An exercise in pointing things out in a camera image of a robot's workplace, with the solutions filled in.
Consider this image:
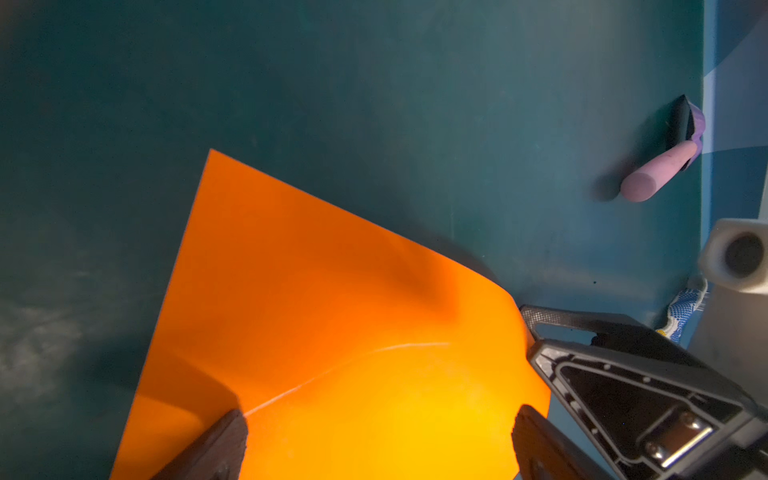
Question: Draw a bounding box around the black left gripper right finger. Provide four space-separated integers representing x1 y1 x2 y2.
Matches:
511 404 612 480

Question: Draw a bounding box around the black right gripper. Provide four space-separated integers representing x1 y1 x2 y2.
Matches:
527 340 767 479

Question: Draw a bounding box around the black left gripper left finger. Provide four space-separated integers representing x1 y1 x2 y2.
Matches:
152 410 248 480

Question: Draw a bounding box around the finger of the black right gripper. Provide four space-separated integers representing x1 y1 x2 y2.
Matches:
520 305 648 345

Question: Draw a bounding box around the orange square paper sheet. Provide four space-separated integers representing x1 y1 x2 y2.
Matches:
111 151 551 479

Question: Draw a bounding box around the blue dotted glove right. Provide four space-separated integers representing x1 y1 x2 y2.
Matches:
655 275 709 343

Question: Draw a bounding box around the purple pink toy spatula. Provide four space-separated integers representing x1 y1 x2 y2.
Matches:
620 95 706 203

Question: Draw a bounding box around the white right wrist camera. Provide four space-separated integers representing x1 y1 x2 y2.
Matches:
698 218 767 295

